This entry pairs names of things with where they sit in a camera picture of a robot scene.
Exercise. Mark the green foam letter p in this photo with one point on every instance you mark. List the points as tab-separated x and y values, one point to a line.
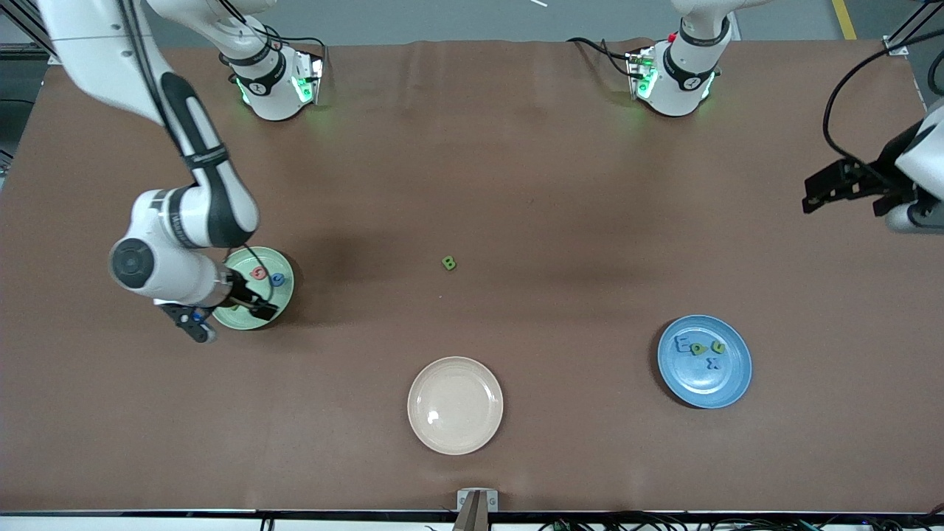
698	349

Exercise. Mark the blue plate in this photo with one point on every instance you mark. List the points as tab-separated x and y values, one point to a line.
700	387

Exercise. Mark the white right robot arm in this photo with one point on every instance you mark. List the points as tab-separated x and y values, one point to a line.
88	59

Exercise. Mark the yellow floor tape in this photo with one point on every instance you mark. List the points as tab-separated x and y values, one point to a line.
846	22

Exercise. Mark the brown table mat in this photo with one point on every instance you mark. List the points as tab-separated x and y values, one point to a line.
147	405

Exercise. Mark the green foam letter n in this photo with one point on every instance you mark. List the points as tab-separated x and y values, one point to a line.
717	347

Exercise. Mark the beige plate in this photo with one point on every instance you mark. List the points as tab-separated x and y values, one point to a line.
455	405

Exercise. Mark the green foam letter B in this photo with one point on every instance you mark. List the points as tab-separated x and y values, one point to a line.
448	263

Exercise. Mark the blue foam letter m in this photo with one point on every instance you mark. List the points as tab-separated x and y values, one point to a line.
682	344

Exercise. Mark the black table edge rail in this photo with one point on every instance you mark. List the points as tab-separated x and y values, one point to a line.
332	514

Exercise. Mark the green plate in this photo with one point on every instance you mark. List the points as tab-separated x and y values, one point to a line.
286	293

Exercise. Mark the white panel strip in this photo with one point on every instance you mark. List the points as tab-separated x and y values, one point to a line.
110	525

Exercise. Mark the pink foam letter Q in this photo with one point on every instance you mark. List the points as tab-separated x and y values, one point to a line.
254	273

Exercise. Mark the metal mount bracket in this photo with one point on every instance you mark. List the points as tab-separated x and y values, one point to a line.
476	516

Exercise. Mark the blue foam letter G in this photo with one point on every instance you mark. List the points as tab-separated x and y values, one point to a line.
273	279

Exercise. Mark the aluminium frame post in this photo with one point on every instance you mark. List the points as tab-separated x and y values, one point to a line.
29	29
894	46

